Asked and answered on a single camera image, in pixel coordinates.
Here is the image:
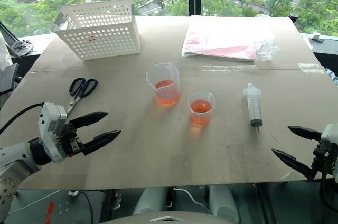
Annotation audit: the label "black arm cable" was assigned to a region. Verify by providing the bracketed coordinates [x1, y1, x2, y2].
[0, 102, 44, 135]
[317, 164, 338, 214]

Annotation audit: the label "small clear measuring cup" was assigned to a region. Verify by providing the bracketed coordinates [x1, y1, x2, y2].
[187, 89, 217, 127]

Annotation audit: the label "dark grey chair part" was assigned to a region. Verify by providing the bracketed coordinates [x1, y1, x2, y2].
[0, 62, 23, 96]

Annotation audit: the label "large beaker with orange liquid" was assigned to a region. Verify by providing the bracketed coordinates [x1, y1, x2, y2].
[145, 62, 182, 107]

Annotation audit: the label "long clear tape strip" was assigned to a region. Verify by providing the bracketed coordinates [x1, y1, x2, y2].
[197, 63, 258, 73]

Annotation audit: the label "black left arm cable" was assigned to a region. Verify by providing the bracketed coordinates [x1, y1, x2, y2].
[0, 102, 44, 135]

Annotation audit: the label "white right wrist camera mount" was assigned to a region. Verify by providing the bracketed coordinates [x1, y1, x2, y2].
[320, 123, 338, 180]

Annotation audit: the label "grey rounded shape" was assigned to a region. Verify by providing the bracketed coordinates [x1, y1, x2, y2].
[208, 184, 240, 224]
[133, 186, 169, 216]

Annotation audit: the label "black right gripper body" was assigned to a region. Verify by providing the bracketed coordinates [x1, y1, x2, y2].
[311, 139, 338, 180]

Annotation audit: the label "black cable bundle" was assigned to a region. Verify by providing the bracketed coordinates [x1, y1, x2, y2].
[11, 39, 35, 57]

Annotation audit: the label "thin white cable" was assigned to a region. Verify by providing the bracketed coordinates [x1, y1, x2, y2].
[173, 186, 212, 214]

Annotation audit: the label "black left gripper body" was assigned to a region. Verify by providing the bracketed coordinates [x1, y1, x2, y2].
[54, 118, 86, 159]

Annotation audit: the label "short clear tape strip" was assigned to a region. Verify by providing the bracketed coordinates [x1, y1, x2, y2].
[297, 63, 326, 74]

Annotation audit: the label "clear plastic syringe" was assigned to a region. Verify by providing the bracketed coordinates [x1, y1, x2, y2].
[242, 82, 263, 138]

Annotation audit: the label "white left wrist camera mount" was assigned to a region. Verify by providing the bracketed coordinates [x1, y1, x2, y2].
[37, 102, 68, 164]

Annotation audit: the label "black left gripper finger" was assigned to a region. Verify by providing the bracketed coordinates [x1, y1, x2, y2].
[81, 129, 122, 156]
[69, 111, 109, 130]

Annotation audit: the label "dark blue handled scissors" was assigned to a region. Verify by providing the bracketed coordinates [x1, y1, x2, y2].
[64, 77, 99, 116]

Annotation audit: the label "plastic bag with pink paper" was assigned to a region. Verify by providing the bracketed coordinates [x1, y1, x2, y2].
[181, 14, 280, 63]

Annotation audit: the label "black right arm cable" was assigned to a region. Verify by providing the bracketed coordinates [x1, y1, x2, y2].
[317, 164, 338, 214]

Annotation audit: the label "light blue bumpy object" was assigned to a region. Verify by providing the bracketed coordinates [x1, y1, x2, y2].
[324, 67, 338, 88]

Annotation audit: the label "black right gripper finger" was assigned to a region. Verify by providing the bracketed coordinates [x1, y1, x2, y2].
[271, 148, 317, 181]
[287, 125, 323, 142]

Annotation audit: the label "grey robot torso top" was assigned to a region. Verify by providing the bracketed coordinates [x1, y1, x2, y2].
[101, 210, 231, 224]

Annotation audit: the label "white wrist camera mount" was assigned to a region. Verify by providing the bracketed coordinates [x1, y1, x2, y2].
[320, 123, 338, 180]
[37, 102, 68, 164]

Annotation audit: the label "white perforated plastic basket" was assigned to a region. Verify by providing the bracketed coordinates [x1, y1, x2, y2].
[51, 0, 142, 62]

